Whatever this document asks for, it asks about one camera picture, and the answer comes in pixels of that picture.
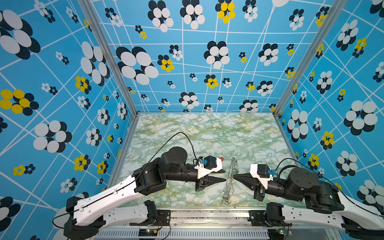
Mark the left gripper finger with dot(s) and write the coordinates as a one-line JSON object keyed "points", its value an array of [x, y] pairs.
{"points": [[221, 171], [215, 180]]}

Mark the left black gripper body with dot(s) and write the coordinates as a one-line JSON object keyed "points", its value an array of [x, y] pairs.
{"points": [[202, 182]]}

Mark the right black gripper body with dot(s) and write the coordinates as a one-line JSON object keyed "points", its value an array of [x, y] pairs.
{"points": [[260, 195]]}

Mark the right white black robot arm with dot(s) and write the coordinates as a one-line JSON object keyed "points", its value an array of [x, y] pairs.
{"points": [[326, 205]]}

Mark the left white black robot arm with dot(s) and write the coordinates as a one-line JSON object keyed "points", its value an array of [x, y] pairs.
{"points": [[91, 214]]}

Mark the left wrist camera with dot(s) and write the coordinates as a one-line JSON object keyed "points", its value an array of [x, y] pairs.
{"points": [[206, 165]]}

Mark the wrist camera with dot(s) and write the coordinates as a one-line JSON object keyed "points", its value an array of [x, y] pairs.
{"points": [[262, 174], [206, 165]]}

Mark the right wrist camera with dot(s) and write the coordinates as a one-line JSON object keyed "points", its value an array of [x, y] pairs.
{"points": [[262, 174]]}

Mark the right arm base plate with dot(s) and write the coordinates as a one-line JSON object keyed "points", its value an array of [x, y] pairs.
{"points": [[267, 218]]}

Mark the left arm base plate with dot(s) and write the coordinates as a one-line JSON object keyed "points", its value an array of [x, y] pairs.
{"points": [[161, 218]]}

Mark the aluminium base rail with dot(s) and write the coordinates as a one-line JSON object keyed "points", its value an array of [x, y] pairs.
{"points": [[215, 224]]}

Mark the right aluminium corner post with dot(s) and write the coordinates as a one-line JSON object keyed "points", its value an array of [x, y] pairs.
{"points": [[323, 31]]}

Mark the aluminium corner post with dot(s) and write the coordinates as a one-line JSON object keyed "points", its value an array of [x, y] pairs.
{"points": [[91, 16], [323, 31]]}

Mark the left aluminium corner post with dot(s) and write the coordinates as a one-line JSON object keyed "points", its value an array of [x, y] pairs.
{"points": [[91, 16]]}

